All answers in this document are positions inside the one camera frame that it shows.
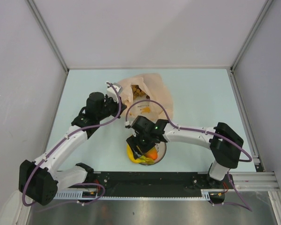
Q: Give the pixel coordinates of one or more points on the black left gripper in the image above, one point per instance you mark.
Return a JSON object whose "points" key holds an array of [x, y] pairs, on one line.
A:
{"points": [[115, 103]]}

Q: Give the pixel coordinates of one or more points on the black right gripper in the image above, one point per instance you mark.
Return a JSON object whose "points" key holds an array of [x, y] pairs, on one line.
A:
{"points": [[133, 141]]}

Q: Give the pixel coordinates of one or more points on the green orange fake mango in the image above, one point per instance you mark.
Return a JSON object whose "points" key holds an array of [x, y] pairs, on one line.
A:
{"points": [[152, 154]]}

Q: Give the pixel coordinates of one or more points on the translucent orange plastic bag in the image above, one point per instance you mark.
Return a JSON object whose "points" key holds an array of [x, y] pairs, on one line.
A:
{"points": [[146, 95]]}

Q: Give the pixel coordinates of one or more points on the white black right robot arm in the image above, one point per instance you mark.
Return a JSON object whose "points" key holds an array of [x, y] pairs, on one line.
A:
{"points": [[224, 143]]}

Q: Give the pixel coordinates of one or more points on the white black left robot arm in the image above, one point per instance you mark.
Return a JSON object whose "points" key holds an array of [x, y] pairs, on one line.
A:
{"points": [[82, 128]]}

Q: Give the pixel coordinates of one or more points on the round printed plate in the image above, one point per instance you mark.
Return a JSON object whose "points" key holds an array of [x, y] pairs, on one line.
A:
{"points": [[142, 160]]}

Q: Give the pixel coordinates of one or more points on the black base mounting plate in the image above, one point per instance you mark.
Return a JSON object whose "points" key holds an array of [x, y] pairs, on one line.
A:
{"points": [[193, 180]]}

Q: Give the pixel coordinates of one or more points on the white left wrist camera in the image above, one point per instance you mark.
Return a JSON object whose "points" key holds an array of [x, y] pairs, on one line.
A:
{"points": [[113, 90]]}

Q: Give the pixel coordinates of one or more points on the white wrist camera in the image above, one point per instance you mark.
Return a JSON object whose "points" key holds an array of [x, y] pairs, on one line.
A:
{"points": [[129, 124], [113, 90]]}

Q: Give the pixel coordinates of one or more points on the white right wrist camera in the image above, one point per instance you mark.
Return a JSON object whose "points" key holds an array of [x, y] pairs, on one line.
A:
{"points": [[129, 124]]}

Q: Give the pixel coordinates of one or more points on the white slotted cable duct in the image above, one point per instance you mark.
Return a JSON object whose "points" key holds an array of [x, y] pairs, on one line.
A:
{"points": [[76, 194]]}

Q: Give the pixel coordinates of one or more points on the aluminium front rail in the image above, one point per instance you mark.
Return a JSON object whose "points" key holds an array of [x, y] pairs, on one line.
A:
{"points": [[44, 181]]}

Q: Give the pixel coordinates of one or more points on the aluminium frame post left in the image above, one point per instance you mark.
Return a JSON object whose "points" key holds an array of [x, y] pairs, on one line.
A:
{"points": [[47, 34]]}

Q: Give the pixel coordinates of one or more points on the aluminium frame post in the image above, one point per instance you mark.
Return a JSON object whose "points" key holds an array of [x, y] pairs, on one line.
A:
{"points": [[47, 34], [256, 25]]}

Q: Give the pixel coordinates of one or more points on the aluminium frame post right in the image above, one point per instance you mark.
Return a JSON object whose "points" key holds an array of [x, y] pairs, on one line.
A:
{"points": [[256, 25]]}

